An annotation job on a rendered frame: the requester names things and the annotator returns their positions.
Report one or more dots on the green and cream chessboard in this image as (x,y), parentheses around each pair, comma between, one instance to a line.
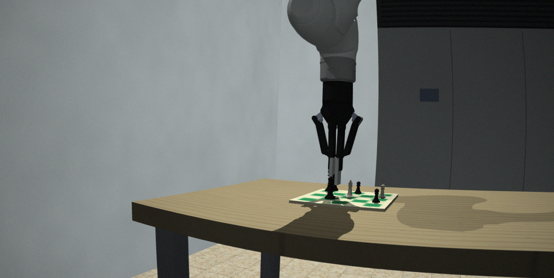
(361,201)

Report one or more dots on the white bishop chess piece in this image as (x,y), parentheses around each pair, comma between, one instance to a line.
(350,185)

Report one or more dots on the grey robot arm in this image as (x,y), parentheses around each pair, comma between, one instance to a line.
(330,25)

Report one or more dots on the white pawn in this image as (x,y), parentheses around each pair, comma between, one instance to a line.
(382,195)

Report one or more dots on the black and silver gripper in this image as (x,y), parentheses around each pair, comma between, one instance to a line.
(337,109)

